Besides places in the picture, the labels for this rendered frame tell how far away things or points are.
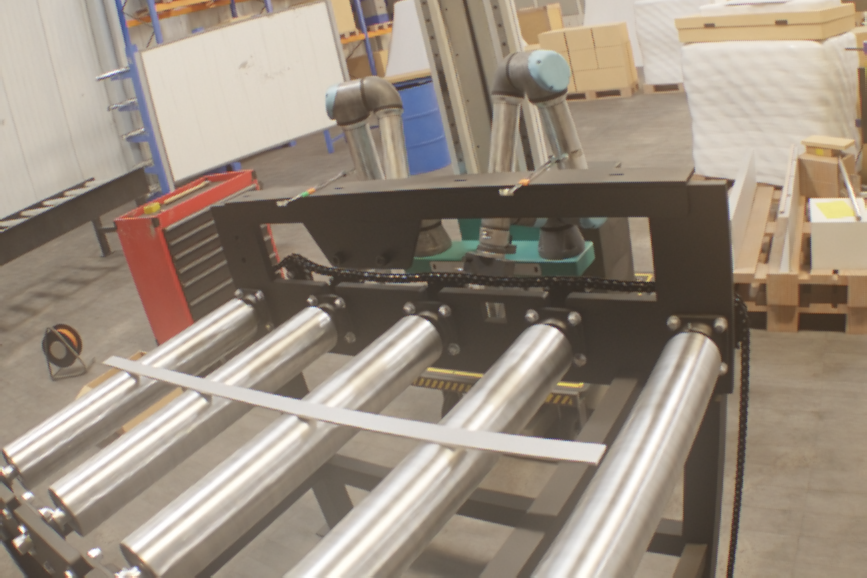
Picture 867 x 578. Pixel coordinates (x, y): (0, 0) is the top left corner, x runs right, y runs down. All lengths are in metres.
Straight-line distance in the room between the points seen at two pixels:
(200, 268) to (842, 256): 3.03
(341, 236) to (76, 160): 10.57
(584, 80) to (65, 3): 8.80
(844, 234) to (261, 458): 2.37
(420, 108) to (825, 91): 4.12
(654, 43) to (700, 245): 8.29
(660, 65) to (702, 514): 8.31
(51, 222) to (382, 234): 5.11
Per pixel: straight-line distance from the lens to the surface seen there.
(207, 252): 3.55
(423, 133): 6.83
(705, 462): 1.40
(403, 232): 1.44
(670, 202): 1.15
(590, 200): 1.20
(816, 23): 4.24
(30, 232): 6.26
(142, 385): 1.63
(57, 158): 11.82
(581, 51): 9.54
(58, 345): 4.51
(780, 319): 3.00
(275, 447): 1.14
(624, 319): 1.29
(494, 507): 1.76
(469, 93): 2.31
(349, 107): 2.19
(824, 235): 2.85
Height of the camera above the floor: 1.49
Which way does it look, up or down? 19 degrees down
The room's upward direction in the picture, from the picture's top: 13 degrees counter-clockwise
